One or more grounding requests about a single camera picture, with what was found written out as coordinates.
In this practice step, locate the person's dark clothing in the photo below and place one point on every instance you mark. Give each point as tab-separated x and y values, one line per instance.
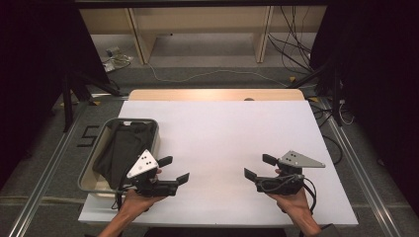
214	232

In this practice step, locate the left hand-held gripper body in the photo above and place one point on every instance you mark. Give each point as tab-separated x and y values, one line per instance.
145	164

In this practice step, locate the light wooden desk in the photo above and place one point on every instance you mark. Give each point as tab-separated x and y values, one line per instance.
204	18

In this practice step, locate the light wooden table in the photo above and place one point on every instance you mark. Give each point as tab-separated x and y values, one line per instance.
197	94

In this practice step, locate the black curtain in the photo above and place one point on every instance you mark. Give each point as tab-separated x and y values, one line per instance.
39	65
378	82

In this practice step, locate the black tripod stand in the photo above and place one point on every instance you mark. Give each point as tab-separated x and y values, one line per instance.
67	98
335	92

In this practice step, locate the white table cover board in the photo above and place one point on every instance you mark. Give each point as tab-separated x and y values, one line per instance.
217	138

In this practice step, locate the aluminium floor rail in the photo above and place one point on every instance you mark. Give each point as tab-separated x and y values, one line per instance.
42	184
362	184

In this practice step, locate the person's right hand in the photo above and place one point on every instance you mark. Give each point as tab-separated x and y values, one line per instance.
296	205

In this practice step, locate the person's left hand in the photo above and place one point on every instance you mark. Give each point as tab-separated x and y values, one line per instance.
133	202

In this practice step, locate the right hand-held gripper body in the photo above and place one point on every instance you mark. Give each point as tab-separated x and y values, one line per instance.
283	184

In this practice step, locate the dark grey garment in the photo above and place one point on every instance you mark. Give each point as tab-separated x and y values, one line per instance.
122	154

